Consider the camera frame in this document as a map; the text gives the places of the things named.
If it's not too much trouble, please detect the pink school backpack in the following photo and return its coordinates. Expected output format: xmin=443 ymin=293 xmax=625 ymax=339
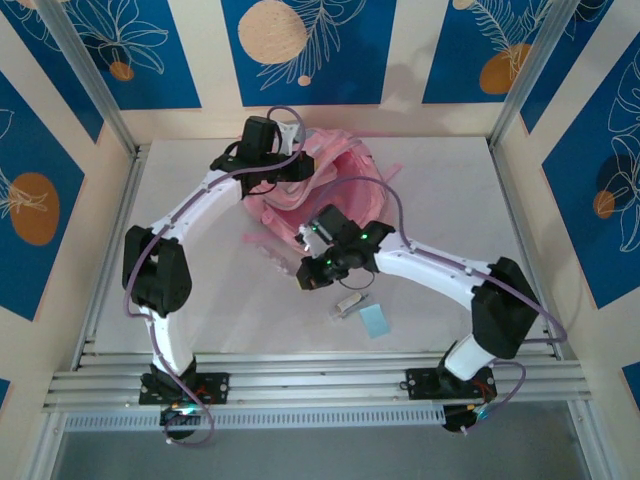
xmin=241 ymin=127 xmax=405 ymax=261

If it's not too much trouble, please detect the light blue sticky notepad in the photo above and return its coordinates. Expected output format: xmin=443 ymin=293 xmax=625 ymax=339
xmin=358 ymin=303 xmax=392 ymax=341

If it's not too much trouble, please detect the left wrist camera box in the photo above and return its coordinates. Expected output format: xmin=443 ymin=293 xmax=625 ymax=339
xmin=273 ymin=119 xmax=307 ymax=152

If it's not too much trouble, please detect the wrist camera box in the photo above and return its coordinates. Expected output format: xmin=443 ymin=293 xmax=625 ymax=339
xmin=273 ymin=119 xmax=307 ymax=152
xmin=298 ymin=222 xmax=331 ymax=259

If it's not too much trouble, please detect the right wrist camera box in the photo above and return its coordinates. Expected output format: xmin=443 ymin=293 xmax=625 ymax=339
xmin=298 ymin=222 xmax=331 ymax=259

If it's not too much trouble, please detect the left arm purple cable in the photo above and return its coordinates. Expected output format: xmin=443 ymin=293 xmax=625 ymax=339
xmin=122 ymin=105 xmax=306 ymax=449

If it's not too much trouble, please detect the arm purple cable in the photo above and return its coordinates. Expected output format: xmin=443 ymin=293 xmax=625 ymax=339
xmin=312 ymin=177 xmax=569 ymax=431
xmin=122 ymin=105 xmax=306 ymax=449

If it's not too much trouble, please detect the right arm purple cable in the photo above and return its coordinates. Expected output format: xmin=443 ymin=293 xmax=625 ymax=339
xmin=312 ymin=177 xmax=569 ymax=431

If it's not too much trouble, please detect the aluminium mounting rail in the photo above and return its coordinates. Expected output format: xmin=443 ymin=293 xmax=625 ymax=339
xmin=42 ymin=351 xmax=592 ymax=414

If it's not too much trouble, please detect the slotted grey cable tray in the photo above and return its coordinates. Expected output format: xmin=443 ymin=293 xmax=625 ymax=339
xmin=64 ymin=404 xmax=446 ymax=432

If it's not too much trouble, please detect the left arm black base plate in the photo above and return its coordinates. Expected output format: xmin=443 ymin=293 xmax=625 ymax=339
xmin=138 ymin=372 xmax=231 ymax=406

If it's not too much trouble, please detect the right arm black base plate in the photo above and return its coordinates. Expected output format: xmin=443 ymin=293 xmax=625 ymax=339
xmin=405 ymin=367 xmax=497 ymax=401

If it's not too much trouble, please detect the right aluminium side rail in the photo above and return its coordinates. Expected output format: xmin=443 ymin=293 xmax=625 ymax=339
xmin=487 ymin=139 xmax=564 ymax=361

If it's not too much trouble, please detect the left aluminium corner post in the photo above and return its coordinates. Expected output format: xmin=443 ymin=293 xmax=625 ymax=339
xmin=37 ymin=0 xmax=137 ymax=151

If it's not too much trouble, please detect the aluminium corner post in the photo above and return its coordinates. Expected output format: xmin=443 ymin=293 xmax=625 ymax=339
xmin=37 ymin=0 xmax=137 ymax=151
xmin=487 ymin=0 xmax=574 ymax=150

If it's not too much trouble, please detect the right aluminium corner post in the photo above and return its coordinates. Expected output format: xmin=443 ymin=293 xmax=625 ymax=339
xmin=487 ymin=0 xmax=574 ymax=150

